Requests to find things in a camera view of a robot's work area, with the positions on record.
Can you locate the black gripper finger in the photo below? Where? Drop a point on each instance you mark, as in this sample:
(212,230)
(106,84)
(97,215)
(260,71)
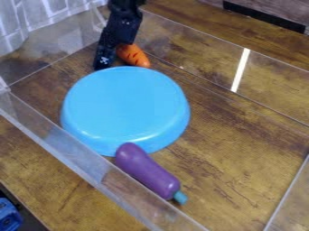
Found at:
(106,51)

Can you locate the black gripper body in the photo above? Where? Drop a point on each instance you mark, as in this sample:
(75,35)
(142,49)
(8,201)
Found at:
(124,22)

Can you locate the orange toy carrot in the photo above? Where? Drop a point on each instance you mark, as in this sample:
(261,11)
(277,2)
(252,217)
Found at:
(133,55)

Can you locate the blue upside-down bowl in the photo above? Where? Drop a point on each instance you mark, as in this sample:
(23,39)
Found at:
(126,105)

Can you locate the white patterned curtain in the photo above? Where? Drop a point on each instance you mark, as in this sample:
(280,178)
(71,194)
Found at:
(23,16)

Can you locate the purple toy eggplant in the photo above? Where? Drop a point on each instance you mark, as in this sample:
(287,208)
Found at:
(134,161)

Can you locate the blue object at corner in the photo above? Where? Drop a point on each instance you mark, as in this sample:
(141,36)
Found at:
(10,216)

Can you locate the clear acrylic tray wall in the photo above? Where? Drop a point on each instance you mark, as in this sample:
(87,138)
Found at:
(243,157)

